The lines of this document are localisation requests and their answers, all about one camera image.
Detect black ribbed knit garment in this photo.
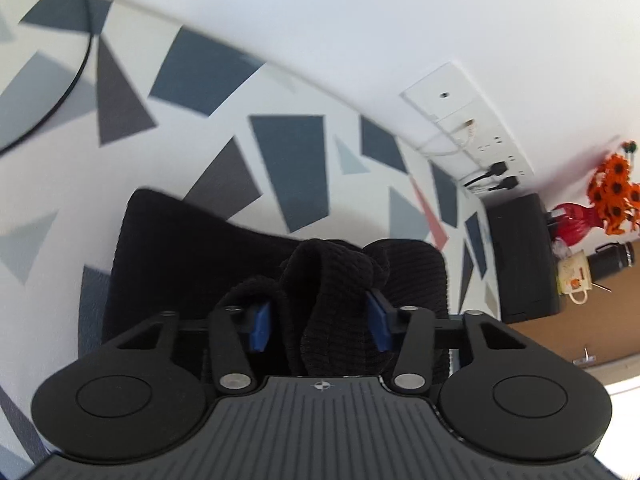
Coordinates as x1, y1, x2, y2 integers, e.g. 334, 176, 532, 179
102, 190, 448, 377

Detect black cabinet box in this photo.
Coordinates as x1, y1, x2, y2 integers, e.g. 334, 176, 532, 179
488, 193, 560, 324

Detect cream cartoon mug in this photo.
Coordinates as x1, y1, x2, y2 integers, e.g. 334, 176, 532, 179
556, 250, 592, 306

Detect red ribbed vase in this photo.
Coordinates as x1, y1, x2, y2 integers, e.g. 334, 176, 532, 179
547, 203, 604, 247

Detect black thermos bottle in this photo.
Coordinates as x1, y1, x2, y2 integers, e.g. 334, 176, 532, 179
588, 242, 636, 282

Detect orange artificial flowers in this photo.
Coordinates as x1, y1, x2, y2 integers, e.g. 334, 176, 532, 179
587, 140, 639, 235

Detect geometric patterned table mat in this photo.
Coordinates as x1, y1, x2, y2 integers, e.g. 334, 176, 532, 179
1, 0, 500, 479

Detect black power plug cable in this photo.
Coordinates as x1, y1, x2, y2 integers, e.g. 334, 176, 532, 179
462, 160, 510, 189

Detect white wall socket panel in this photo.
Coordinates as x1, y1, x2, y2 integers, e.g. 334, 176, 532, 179
401, 62, 534, 188

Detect black charging cable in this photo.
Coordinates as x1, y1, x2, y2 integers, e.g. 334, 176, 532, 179
0, 0, 96, 157

